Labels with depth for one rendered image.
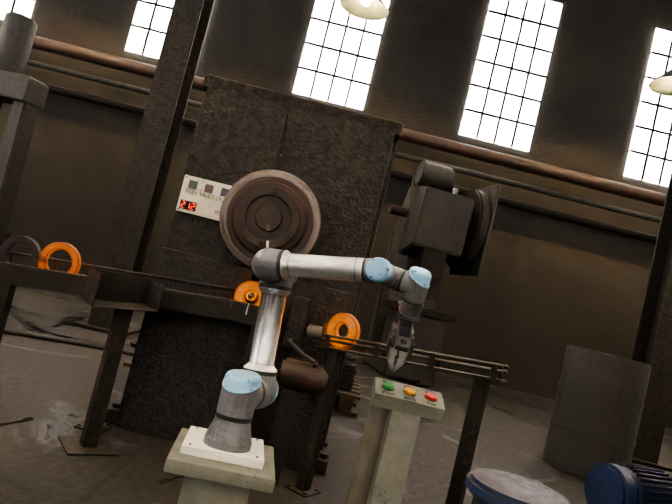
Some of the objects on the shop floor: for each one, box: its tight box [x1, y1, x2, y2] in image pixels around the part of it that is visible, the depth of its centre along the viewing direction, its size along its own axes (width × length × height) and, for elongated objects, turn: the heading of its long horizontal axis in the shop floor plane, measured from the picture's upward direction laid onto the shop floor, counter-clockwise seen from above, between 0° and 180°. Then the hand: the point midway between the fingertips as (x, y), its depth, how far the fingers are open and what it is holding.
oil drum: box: [542, 345, 652, 480], centre depth 427 cm, size 59×59×89 cm
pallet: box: [333, 354, 361, 417], centre depth 463 cm, size 120×82×44 cm
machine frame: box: [104, 74, 404, 476], centre depth 313 cm, size 73×108×176 cm
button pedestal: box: [366, 377, 445, 504], centre depth 195 cm, size 16×24×62 cm, turn 168°
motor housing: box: [269, 358, 328, 486], centre depth 254 cm, size 13×22×54 cm, turn 168°
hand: (393, 369), depth 194 cm, fingers closed
